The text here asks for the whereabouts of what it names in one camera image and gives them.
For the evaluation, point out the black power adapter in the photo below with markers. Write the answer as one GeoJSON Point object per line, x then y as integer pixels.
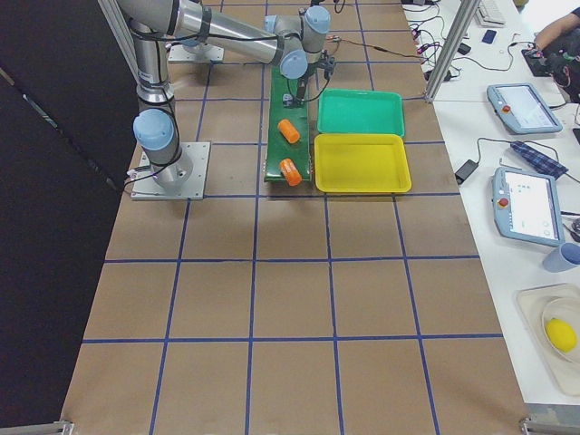
{"type": "Point", "coordinates": [465, 171]}

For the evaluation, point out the upper teach pendant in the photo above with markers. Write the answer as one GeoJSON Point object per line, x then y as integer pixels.
{"type": "Point", "coordinates": [522, 109]}

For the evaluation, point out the orange cylinder with white text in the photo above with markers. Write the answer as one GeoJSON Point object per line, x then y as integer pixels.
{"type": "Point", "coordinates": [290, 172]}

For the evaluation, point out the person hand at desk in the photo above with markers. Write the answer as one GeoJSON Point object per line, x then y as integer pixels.
{"type": "Point", "coordinates": [558, 28]}

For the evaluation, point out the light blue cup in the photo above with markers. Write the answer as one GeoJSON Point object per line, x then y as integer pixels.
{"type": "Point", "coordinates": [563, 258]}

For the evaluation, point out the beige tray with bowl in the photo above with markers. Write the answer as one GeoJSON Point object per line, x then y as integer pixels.
{"type": "Point", "coordinates": [538, 306]}

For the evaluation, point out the aluminium frame post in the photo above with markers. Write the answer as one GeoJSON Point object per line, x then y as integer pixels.
{"type": "Point", "coordinates": [459, 27]}

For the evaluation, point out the blue plaid cloth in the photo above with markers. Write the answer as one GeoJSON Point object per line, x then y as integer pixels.
{"type": "Point", "coordinates": [539, 161]}

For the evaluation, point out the plain orange cylinder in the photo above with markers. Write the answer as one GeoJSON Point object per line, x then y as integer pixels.
{"type": "Point", "coordinates": [288, 131]}

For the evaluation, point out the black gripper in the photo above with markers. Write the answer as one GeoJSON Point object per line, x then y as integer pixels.
{"type": "Point", "coordinates": [301, 89]}

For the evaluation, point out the lower teach pendant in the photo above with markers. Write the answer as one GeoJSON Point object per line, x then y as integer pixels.
{"type": "Point", "coordinates": [526, 207]}

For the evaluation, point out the yellow lemon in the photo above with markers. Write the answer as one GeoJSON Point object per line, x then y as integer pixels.
{"type": "Point", "coordinates": [561, 335]}

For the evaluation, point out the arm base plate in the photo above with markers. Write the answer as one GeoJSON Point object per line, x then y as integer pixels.
{"type": "Point", "coordinates": [183, 179]}
{"type": "Point", "coordinates": [200, 53]}

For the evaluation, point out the white keyboard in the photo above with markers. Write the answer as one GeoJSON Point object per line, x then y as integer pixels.
{"type": "Point", "coordinates": [488, 15]}

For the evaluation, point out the teach pendant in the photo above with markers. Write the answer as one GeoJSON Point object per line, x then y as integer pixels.
{"type": "Point", "coordinates": [526, 207]}
{"type": "Point", "coordinates": [522, 109]}

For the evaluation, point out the green plastic tray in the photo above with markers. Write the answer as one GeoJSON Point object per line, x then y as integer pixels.
{"type": "Point", "coordinates": [357, 111]}

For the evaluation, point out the green conveyor belt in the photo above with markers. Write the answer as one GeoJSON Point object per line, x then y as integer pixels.
{"type": "Point", "coordinates": [278, 148]}

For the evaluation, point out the dark blue phone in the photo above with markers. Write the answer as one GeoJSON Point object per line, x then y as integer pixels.
{"type": "Point", "coordinates": [489, 36]}

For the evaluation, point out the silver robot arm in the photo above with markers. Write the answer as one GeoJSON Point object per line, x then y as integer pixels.
{"type": "Point", "coordinates": [294, 44]}

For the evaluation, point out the yellow plastic tray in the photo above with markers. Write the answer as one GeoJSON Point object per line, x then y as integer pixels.
{"type": "Point", "coordinates": [361, 163]}

